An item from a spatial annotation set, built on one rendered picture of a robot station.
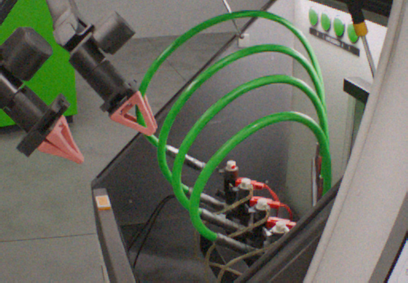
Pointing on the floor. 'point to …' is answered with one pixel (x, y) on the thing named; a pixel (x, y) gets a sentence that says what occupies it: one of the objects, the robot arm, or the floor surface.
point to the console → (371, 167)
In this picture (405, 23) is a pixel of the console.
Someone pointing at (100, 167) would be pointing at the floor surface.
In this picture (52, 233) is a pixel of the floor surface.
